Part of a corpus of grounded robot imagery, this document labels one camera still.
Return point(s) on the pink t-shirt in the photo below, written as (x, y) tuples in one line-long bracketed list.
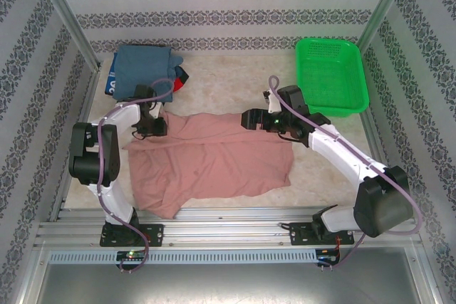
[(213, 161)]

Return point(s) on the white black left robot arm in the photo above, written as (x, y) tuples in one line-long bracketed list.
[(92, 154)]

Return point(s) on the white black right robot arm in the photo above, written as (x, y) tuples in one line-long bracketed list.
[(342, 151)]

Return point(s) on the teal folded t-shirt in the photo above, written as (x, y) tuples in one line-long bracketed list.
[(142, 69)]

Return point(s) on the royal blue printed t-shirt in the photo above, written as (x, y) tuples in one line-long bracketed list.
[(111, 85)]

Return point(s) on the green plastic basket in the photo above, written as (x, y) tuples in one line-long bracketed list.
[(331, 79)]

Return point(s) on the small circuit board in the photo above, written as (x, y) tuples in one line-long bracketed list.
[(327, 256), (130, 255)]

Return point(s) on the grey metal shelf sheet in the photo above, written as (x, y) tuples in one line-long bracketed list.
[(228, 286)]

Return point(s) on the aluminium rail frame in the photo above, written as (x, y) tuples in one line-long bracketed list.
[(228, 222)]

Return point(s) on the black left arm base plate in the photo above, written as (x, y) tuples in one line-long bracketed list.
[(153, 234)]

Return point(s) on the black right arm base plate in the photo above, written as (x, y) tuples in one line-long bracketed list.
[(303, 234)]

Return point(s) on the aluminium corner post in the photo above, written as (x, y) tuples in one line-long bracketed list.
[(64, 12), (386, 1)]

